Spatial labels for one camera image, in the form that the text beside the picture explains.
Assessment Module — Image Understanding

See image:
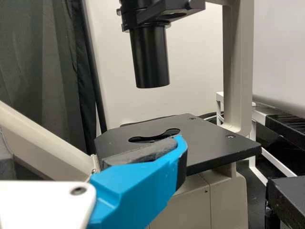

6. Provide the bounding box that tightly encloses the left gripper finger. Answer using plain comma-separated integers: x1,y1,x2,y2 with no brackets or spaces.
87,134,189,229

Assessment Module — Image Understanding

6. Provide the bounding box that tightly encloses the cream microscope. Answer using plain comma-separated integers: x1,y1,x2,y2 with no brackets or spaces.
0,0,263,229

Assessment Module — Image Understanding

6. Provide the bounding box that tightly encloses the white box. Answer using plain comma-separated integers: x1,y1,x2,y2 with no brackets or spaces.
83,0,305,125

